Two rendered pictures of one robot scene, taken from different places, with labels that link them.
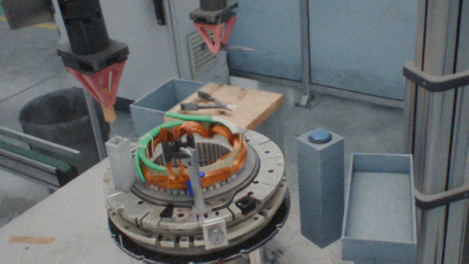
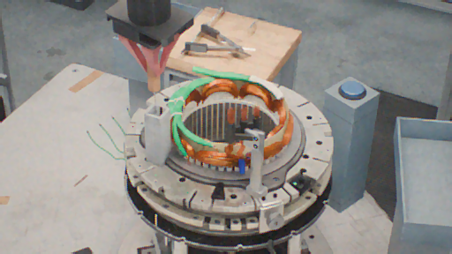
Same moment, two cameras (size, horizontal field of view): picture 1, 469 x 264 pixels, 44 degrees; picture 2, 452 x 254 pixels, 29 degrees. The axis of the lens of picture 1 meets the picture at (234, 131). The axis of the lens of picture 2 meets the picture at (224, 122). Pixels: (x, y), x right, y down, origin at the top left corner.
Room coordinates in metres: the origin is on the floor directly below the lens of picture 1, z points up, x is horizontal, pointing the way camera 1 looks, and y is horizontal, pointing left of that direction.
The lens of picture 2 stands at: (-0.16, 0.28, 1.95)
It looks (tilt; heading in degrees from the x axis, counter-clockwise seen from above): 38 degrees down; 349
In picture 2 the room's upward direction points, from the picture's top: 1 degrees clockwise
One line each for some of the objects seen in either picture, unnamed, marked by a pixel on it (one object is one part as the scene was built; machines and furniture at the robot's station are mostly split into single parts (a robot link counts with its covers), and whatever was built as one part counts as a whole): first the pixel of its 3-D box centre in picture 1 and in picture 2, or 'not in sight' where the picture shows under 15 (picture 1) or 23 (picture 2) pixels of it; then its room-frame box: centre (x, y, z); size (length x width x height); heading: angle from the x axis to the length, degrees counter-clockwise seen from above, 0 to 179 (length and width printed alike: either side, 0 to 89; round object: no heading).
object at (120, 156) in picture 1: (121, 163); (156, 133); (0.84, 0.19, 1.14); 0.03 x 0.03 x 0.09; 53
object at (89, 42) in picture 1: (88, 35); (148, 2); (0.83, 0.20, 1.37); 0.10 x 0.07 x 0.07; 44
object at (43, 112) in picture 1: (70, 139); not in sight; (2.39, 0.75, 0.39); 0.39 x 0.39 x 0.35
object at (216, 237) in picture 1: (216, 237); (274, 221); (0.70, 0.04, 1.07); 0.03 x 0.01 x 0.03; 101
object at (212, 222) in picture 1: (213, 230); (269, 212); (0.72, 0.05, 1.07); 0.04 x 0.02 x 0.05; 101
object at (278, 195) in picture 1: (273, 198); (320, 172); (0.81, -0.06, 1.05); 0.09 x 0.04 x 0.01; 143
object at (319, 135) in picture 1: (319, 135); (352, 88); (1.04, -0.17, 1.04); 0.04 x 0.04 x 0.01
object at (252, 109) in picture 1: (224, 109); (233, 48); (1.18, 0.02, 1.05); 0.20 x 0.19 x 0.02; 55
